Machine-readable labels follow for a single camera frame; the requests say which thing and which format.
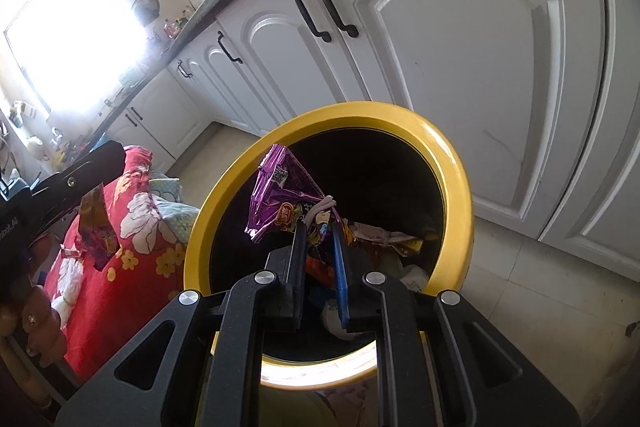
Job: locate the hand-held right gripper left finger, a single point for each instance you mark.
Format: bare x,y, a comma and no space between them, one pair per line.
300,257

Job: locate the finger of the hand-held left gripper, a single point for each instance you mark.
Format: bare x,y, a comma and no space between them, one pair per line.
80,172
50,218

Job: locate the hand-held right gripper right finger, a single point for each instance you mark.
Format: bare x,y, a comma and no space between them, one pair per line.
341,272

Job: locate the yellow purple snack wrapper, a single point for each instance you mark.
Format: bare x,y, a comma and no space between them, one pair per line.
97,232

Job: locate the purple foil snack wrapper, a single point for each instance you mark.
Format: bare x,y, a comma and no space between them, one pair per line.
280,192

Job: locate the white plastic bag orange print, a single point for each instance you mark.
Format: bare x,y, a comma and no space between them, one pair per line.
415,278

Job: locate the yellow trash bin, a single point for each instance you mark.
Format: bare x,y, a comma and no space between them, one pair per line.
425,132

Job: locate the person's left hand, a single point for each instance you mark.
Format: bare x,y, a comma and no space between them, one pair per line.
40,327

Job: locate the crumpled printed wrapper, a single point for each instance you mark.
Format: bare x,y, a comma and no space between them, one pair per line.
375,237

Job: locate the red floral tablecloth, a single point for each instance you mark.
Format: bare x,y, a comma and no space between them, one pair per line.
100,307

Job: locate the kitchen window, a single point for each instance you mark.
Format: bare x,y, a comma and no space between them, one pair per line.
75,37

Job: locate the red yellow container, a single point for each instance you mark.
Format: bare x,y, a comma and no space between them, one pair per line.
175,24

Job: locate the white lower kitchen cabinets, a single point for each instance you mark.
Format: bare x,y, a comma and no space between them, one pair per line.
450,57

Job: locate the round blue wall disc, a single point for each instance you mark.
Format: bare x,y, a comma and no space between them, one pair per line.
145,9

